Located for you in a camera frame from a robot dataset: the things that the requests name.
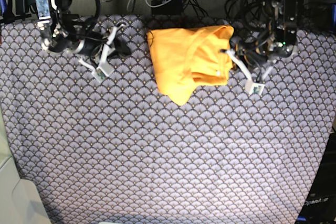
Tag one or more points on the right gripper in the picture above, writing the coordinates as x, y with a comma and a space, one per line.
79, 38

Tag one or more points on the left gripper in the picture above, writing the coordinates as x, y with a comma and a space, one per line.
259, 48

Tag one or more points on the yellow T-shirt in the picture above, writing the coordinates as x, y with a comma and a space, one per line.
184, 59

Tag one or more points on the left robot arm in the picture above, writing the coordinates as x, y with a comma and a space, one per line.
275, 23

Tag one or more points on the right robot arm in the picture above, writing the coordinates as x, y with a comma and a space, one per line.
58, 11

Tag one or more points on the blue fan-pattern table cloth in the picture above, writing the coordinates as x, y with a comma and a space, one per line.
120, 151

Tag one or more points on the black OpenArm box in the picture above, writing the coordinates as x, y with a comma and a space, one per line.
319, 206

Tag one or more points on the white plastic bin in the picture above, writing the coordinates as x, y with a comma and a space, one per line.
20, 200

